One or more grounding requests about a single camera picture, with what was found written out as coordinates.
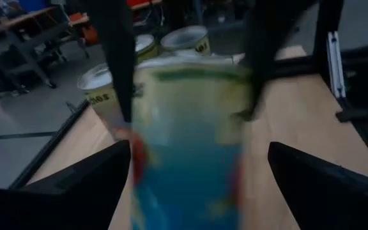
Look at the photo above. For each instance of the cream tin can dark lettering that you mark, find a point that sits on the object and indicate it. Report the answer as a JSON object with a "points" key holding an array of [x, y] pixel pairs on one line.
{"points": [[145, 43]]}

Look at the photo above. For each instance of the wooden workbench black legs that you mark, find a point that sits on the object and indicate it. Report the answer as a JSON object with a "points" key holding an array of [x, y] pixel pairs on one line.
{"points": [[21, 19]]}

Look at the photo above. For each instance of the blue tin can red fruit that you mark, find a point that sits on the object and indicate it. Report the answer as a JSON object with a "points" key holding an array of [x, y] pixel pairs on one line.
{"points": [[187, 159]]}

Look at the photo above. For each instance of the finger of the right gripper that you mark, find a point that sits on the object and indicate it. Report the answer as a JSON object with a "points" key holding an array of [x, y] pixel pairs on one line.
{"points": [[120, 48], [264, 38]]}

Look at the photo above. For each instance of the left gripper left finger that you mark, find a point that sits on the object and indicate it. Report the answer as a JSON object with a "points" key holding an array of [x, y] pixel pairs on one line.
{"points": [[59, 207]]}

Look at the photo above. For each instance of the blue peaches label tin can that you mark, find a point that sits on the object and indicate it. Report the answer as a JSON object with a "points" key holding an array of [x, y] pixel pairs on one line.
{"points": [[184, 38]]}

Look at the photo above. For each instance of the wooden shelf black metal legs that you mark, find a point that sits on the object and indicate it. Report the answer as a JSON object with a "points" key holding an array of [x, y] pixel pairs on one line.
{"points": [[256, 159]]}

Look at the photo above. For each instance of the pale green label tin can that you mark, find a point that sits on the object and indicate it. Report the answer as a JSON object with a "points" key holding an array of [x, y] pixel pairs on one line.
{"points": [[97, 92]]}

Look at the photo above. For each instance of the silver aluminium bar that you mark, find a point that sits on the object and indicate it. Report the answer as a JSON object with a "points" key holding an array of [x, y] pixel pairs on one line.
{"points": [[334, 64]]}

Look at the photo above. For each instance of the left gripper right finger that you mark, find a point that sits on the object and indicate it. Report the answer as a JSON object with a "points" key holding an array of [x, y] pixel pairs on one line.
{"points": [[331, 204]]}

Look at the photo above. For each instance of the orange object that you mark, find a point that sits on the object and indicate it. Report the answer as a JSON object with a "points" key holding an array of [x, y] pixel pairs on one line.
{"points": [[90, 35]]}

